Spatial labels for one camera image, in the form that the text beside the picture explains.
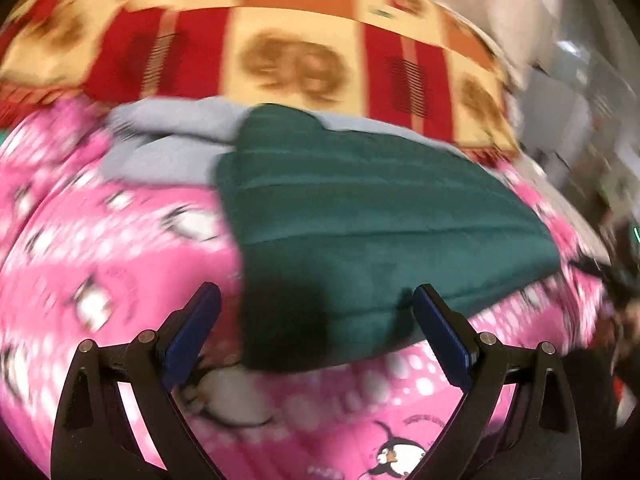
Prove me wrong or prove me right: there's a pink penguin bed sheet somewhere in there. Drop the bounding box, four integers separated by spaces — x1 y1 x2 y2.
1 100 603 479

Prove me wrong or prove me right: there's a grey folded sweatshirt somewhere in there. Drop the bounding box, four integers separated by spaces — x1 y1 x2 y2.
100 98 478 193

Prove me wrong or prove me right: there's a dark green puffer jacket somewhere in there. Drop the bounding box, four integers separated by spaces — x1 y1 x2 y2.
215 104 561 373

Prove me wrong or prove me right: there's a red orange rose blanket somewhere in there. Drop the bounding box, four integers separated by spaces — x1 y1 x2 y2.
1 0 518 165

